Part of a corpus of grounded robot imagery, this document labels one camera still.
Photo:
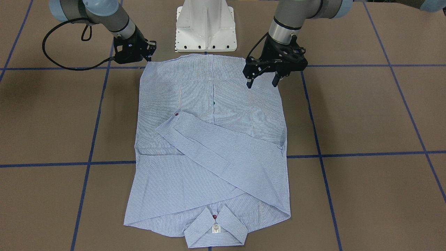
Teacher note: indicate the light blue striped shirt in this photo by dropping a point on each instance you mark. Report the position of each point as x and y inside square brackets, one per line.
[210, 152]

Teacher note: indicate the white central pillar with base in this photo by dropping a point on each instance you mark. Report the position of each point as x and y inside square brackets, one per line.
[205, 26]

